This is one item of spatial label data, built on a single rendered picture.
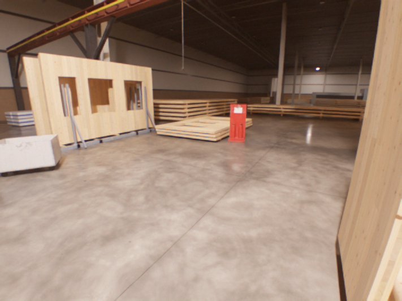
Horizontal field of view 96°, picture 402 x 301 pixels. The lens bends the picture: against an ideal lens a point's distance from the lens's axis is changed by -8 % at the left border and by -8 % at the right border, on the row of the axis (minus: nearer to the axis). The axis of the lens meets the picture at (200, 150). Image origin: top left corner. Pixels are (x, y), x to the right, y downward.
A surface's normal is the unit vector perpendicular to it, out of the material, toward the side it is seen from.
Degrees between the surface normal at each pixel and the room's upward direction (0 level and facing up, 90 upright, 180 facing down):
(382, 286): 88
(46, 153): 90
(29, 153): 90
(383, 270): 88
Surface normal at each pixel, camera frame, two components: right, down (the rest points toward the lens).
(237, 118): -0.26, 0.26
